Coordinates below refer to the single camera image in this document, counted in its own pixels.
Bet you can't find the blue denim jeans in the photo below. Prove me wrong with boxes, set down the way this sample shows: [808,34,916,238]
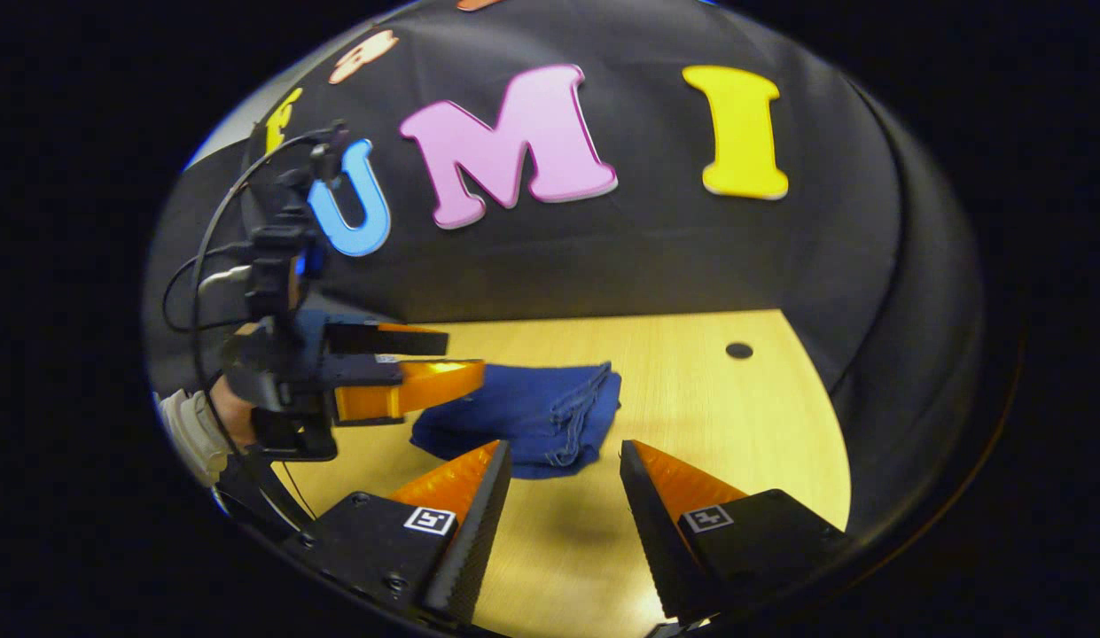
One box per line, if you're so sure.
[410,361,623,480]

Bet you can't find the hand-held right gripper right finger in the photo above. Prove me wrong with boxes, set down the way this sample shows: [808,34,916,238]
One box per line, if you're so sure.
[619,440,856,626]

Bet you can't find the black cable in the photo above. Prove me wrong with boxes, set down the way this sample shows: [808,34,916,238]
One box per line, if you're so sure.
[162,128,347,462]

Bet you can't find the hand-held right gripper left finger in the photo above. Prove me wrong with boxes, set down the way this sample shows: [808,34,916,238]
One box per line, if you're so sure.
[284,440,513,626]

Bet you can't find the black backdrop cloth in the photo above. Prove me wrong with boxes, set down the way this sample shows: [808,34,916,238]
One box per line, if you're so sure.
[144,0,985,541]

